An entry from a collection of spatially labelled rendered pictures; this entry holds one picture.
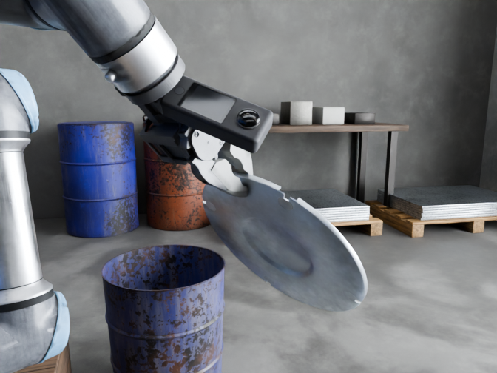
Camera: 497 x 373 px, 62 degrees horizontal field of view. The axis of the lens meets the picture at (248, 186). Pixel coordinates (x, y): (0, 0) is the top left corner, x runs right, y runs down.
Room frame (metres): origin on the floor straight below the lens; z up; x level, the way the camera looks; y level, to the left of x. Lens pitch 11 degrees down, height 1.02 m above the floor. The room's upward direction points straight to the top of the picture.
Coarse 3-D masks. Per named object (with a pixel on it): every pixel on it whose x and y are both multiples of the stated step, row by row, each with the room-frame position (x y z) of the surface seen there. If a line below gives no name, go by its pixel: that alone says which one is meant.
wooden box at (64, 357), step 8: (64, 352) 1.14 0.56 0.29; (48, 360) 1.01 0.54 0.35; (56, 360) 1.01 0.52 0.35; (64, 360) 1.13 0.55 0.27; (24, 368) 0.97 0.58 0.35; (32, 368) 0.97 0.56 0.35; (40, 368) 0.97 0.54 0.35; (48, 368) 0.98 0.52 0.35; (56, 368) 0.99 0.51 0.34; (64, 368) 1.11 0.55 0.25
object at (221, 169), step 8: (216, 160) 0.51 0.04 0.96; (224, 160) 0.51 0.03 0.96; (216, 168) 0.50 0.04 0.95; (224, 168) 0.51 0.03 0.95; (216, 176) 0.50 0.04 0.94; (224, 176) 0.51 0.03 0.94; (232, 176) 0.52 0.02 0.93; (224, 184) 0.51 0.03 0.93; (232, 184) 0.52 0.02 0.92; (240, 184) 0.53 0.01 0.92; (232, 192) 0.52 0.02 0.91; (240, 192) 0.54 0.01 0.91
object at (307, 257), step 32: (224, 192) 0.60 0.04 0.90; (256, 192) 0.54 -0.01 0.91; (224, 224) 0.66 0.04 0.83; (256, 224) 0.61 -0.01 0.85; (288, 224) 0.54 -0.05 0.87; (320, 224) 0.49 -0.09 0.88; (256, 256) 0.66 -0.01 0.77; (288, 256) 0.61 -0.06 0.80; (320, 256) 0.54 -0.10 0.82; (352, 256) 0.49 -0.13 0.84; (288, 288) 0.66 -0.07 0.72; (320, 288) 0.59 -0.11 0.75; (352, 288) 0.54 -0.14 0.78
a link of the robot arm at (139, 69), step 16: (160, 32) 0.43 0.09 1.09; (144, 48) 0.41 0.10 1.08; (160, 48) 0.42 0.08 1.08; (176, 48) 0.45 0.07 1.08; (112, 64) 0.41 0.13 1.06; (128, 64) 0.41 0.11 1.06; (144, 64) 0.41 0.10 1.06; (160, 64) 0.42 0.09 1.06; (112, 80) 0.41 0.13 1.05; (128, 80) 0.42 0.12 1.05; (144, 80) 0.42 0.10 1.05; (160, 80) 0.43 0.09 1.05
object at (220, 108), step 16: (192, 80) 0.46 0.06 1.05; (176, 96) 0.45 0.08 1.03; (192, 96) 0.45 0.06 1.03; (208, 96) 0.45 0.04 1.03; (224, 96) 0.45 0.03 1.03; (176, 112) 0.44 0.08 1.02; (192, 112) 0.44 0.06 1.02; (208, 112) 0.44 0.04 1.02; (224, 112) 0.44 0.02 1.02; (240, 112) 0.44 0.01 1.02; (256, 112) 0.44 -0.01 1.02; (272, 112) 0.44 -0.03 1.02; (208, 128) 0.44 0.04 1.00; (224, 128) 0.43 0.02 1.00; (240, 128) 0.43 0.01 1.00; (256, 128) 0.43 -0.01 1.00; (240, 144) 0.43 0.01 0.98; (256, 144) 0.42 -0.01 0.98
